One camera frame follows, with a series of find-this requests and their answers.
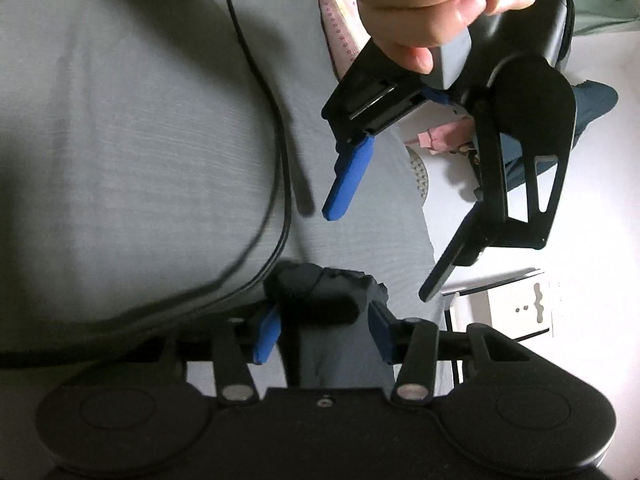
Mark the dark teal jacket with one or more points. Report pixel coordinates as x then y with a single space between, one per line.
595 102

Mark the pink striped knit sweater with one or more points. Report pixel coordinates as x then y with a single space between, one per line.
340 25

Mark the white chair with black frame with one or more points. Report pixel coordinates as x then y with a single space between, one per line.
500 310

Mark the person's left hand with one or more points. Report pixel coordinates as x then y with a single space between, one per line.
415 5

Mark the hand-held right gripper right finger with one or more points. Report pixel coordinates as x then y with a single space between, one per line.
382 332

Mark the round grey studded board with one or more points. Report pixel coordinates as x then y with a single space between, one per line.
420 175

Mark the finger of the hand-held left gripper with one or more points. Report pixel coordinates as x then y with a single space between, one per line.
347 185
465 240

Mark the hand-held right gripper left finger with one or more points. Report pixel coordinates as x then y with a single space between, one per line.
266 335

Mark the pink hanging garment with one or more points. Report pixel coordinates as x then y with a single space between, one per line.
445 137

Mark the dark grey garment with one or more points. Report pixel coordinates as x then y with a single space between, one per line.
345 355

